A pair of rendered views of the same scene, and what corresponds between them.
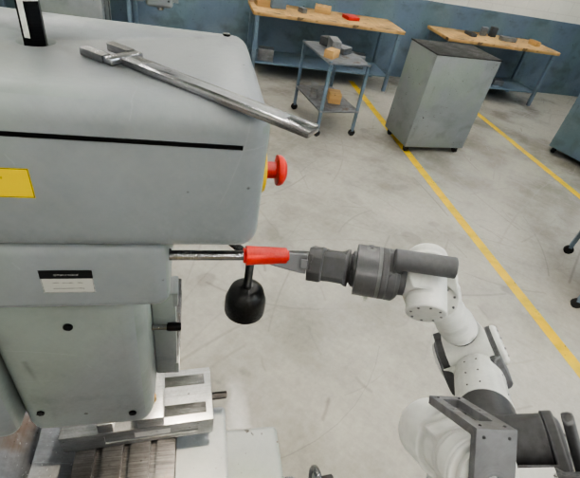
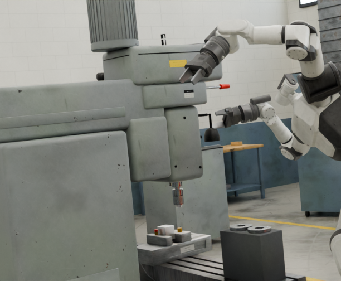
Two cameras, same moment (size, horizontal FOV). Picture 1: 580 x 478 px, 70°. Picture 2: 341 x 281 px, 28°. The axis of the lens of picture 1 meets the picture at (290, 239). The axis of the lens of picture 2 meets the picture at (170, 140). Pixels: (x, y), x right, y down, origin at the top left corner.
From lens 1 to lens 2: 2.76 m
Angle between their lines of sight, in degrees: 39
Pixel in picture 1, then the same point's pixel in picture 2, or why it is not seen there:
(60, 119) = (191, 48)
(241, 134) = not seen: hidden behind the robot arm
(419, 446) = (280, 93)
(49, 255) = (185, 85)
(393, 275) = (254, 105)
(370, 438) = not seen: outside the picture
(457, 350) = (289, 143)
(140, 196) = not seen: hidden behind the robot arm
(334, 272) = (236, 111)
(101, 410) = (191, 165)
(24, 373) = (173, 141)
